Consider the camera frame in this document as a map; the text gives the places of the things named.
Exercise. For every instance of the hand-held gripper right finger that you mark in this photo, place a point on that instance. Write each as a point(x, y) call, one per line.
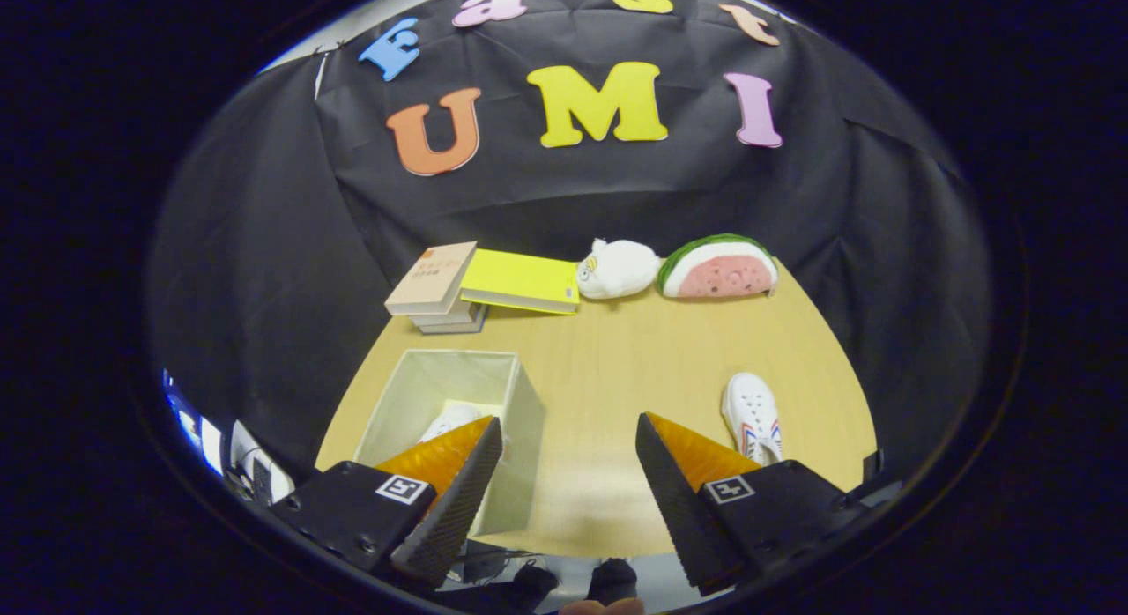
point(679, 509)

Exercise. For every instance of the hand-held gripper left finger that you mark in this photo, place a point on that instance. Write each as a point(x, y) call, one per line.
point(449, 509)

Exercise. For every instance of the white canvas shoe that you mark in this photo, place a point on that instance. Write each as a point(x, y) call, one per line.
point(753, 412)
point(454, 418)

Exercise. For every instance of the green fabric storage box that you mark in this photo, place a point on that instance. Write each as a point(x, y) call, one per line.
point(423, 386)

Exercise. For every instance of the person's black shoe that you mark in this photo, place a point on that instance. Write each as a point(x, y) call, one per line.
point(533, 589)
point(612, 581)

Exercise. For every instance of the grey book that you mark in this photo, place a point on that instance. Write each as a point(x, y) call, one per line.
point(454, 329)

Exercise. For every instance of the white book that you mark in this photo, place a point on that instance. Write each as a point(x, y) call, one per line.
point(441, 318)

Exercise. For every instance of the white printed sheet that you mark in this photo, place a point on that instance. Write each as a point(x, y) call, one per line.
point(260, 470)

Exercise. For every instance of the tan book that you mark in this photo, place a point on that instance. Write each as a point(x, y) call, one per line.
point(432, 276)

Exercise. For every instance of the watermelon slice plush toy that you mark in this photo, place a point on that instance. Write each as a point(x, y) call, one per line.
point(723, 276)

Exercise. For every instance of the yellow book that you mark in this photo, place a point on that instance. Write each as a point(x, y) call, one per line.
point(520, 278)

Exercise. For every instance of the white plush toy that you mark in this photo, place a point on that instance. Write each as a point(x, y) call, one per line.
point(621, 270)

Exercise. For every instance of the lit computer monitor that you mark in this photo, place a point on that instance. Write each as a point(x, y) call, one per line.
point(189, 426)

